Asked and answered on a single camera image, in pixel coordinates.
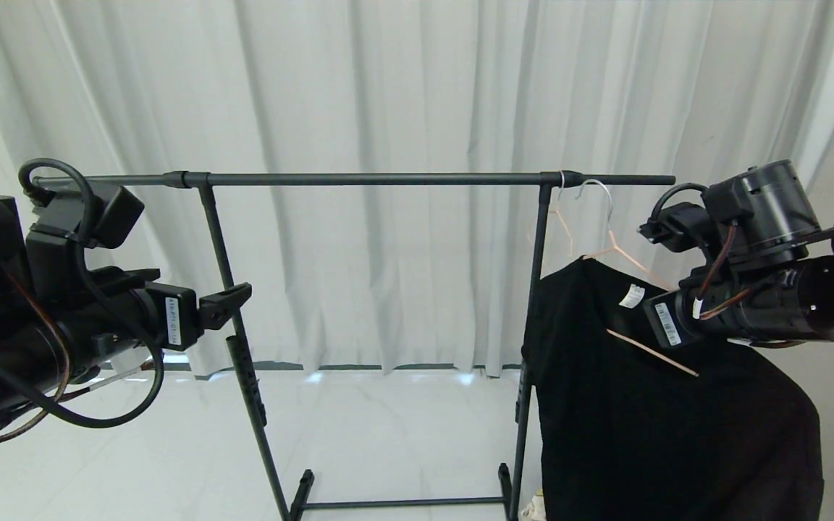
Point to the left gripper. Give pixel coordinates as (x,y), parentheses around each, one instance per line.
(189,318)

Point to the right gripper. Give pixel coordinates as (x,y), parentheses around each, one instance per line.
(721,318)

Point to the pink clothes hanger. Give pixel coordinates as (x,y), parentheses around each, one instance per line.
(566,231)
(652,353)

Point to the black t-shirt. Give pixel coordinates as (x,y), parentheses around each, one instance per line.
(641,434)

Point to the black clothes rack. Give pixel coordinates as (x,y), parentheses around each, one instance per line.
(388,179)

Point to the cream printed garment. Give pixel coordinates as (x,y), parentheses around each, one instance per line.
(531,506)

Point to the white curtain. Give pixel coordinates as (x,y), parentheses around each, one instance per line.
(388,87)

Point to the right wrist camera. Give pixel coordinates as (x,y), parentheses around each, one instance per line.
(677,228)

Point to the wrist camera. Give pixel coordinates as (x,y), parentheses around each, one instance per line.
(677,228)
(116,217)

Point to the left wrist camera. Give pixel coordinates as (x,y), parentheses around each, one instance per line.
(116,217)

